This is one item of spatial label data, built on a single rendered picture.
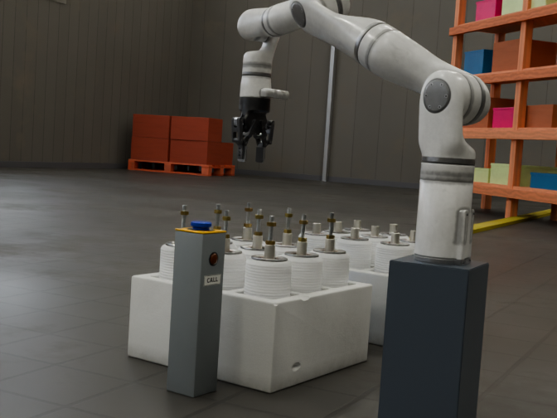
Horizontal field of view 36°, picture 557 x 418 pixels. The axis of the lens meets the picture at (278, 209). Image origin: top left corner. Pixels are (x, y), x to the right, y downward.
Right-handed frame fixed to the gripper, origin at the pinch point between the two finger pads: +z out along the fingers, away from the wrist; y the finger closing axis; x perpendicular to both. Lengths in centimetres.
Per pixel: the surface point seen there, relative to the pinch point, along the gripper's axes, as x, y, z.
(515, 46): -165, -556, -103
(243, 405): 34, 40, 45
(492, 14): -195, -571, -133
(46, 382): 0, 58, 45
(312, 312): 32.5, 16.8, 30.6
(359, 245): 14.9, -28.7, 21.4
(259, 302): 29, 30, 28
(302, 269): 27.5, 14.4, 22.6
